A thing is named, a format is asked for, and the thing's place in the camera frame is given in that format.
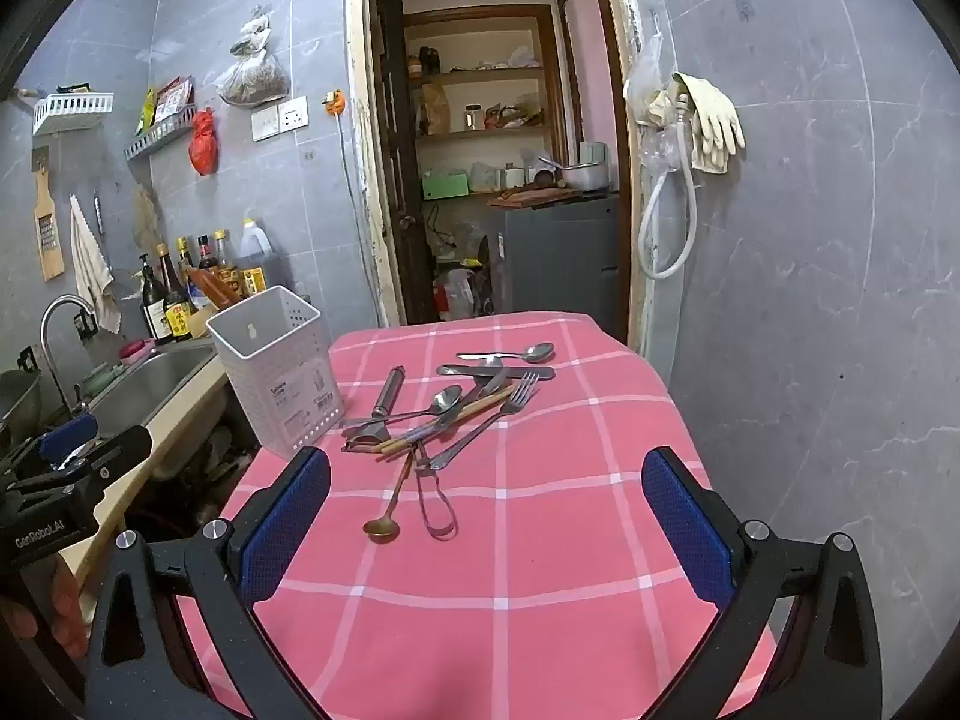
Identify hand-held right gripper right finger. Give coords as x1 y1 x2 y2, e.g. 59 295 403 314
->
641 446 882 720

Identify beige hanging towel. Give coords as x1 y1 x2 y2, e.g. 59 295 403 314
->
70 195 122 335

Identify wooden shelf unit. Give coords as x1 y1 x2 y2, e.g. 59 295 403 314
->
403 5 565 167

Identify person's left hand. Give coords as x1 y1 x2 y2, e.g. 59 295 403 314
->
0 562 89 662

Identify clear cooking oil jug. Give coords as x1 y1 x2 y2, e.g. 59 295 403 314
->
238 219 275 295

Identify orange snack packet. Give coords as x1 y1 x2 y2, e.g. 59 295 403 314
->
186 265 239 310

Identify chrome sink faucet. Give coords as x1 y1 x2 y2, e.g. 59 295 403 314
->
39 294 98 415

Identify steel kitchen sink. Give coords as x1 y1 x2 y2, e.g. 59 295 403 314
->
75 343 220 437

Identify pink checked tablecloth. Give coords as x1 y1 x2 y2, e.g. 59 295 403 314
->
176 309 781 720

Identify brown paper bag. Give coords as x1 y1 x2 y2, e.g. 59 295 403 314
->
421 82 450 137

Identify white hose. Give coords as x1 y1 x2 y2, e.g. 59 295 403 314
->
637 94 699 281

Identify bronze long spoon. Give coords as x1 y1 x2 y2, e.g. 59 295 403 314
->
363 450 415 541

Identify cream rubber gloves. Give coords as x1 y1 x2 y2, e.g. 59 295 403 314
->
648 73 746 176

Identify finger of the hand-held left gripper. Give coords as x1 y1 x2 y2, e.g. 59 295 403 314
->
6 414 100 479
15 425 155 512

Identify small silver spoon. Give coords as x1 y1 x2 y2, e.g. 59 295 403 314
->
456 342 556 362

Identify wooden door frame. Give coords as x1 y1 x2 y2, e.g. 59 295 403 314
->
343 0 647 350

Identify wooden cutting board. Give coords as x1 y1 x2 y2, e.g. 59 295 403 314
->
487 187 584 210

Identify green box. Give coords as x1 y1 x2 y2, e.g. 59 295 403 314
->
421 171 470 200

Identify brown tall sauce bottle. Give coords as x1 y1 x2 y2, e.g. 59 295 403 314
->
214 230 241 295

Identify hanging brown scrub cloth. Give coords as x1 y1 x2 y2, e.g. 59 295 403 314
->
133 184 163 257

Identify steel wire tongs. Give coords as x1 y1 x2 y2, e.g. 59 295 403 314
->
415 441 458 541

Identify white power cable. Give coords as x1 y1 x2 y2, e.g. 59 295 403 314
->
339 115 370 282

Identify white wall rack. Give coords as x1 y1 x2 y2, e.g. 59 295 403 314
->
31 92 116 137

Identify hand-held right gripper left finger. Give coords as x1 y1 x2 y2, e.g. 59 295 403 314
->
84 446 335 720

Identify yellow label sauce bottle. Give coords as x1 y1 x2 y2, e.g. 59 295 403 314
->
157 244 194 340

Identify dark slim sauce bottle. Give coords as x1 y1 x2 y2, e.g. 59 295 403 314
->
176 238 199 301

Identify white perforated utensil basket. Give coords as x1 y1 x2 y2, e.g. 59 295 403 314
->
205 285 346 460

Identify steel handled peeler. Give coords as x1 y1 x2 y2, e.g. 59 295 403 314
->
343 366 406 452

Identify clear hanging plastic bag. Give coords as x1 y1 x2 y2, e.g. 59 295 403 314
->
623 31 666 130

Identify wooden grater board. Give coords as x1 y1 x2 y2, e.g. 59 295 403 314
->
31 165 68 283

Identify white and red plastic bag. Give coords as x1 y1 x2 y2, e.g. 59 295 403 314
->
433 268 478 323

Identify red seasoning packet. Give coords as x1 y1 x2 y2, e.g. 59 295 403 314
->
154 76 195 122

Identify grey wall shelf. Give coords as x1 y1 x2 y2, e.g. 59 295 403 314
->
124 105 198 161

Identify large silver spoon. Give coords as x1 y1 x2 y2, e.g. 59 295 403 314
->
341 384 464 428

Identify green sponge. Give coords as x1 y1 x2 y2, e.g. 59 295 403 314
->
81 362 122 397

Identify dark pump sauce bottle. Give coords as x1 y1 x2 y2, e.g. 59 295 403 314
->
139 253 177 346

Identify steel fork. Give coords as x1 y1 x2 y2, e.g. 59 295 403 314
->
429 371 541 471

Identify steel table knife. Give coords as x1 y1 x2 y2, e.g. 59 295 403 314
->
436 364 556 382

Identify clear bag of dried goods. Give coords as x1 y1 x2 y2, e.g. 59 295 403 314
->
217 4 290 107

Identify dark wooden door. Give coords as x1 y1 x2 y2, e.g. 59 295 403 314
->
375 0 437 326

